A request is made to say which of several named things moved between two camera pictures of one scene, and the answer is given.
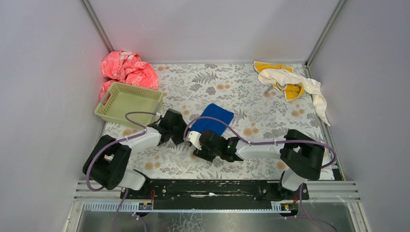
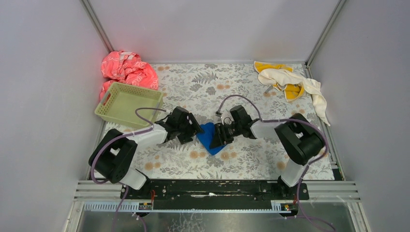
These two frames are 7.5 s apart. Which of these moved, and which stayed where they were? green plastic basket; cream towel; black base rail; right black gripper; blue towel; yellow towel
Moved: blue towel; right black gripper
Stayed: yellow towel; black base rail; cream towel; green plastic basket
